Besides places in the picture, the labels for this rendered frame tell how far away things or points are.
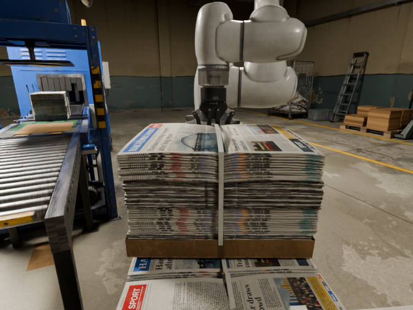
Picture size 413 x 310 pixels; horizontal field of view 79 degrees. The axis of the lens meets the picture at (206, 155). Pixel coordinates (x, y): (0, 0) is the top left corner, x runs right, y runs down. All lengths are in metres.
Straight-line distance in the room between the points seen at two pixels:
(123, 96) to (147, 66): 1.39
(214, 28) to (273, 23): 0.15
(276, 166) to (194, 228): 0.20
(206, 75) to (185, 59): 9.48
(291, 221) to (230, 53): 0.44
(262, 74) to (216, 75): 0.29
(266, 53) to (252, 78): 0.27
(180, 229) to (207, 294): 0.12
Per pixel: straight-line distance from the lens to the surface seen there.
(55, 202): 0.96
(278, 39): 0.70
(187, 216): 0.50
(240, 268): 0.54
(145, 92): 9.75
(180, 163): 0.45
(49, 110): 2.89
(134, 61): 9.71
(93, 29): 2.15
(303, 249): 0.57
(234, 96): 0.97
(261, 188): 0.47
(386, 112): 6.52
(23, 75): 4.51
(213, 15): 0.72
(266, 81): 0.97
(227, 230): 0.52
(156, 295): 0.50
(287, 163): 0.47
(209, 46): 0.70
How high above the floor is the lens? 1.18
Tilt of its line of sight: 17 degrees down
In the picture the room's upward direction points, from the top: straight up
